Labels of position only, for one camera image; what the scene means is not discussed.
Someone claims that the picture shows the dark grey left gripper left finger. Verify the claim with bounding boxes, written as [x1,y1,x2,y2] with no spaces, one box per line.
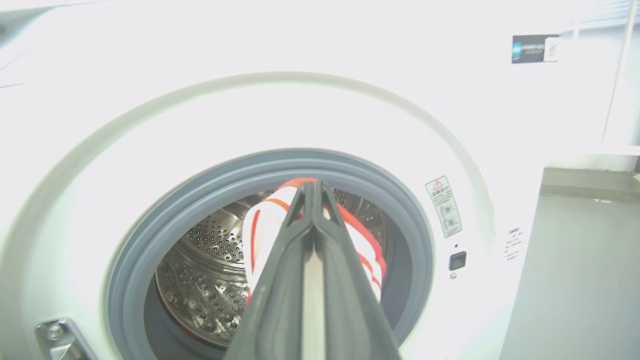
[223,181,315,360]

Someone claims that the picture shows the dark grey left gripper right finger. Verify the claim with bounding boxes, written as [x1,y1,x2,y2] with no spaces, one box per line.
[313,180,402,360]

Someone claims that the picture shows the white cloth with red stripes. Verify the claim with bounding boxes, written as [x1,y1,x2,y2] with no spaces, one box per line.
[242,177,387,303]

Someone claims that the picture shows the white front-load washing machine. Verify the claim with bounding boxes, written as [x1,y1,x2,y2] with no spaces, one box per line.
[0,0,631,360]

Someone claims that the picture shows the perforated steel washer drum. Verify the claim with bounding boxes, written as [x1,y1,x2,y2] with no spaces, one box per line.
[155,187,387,348]

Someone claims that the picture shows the grey rubber door gasket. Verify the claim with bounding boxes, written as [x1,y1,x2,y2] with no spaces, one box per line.
[105,148,435,360]

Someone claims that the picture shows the warning label sticker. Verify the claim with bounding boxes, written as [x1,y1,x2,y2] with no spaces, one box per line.
[425,175,463,239]

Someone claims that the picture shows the metal door hinge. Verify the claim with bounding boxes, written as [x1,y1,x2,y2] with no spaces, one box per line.
[34,317,98,360]

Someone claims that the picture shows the dark blue energy sticker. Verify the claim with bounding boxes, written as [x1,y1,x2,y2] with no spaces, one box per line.
[511,34,561,65]

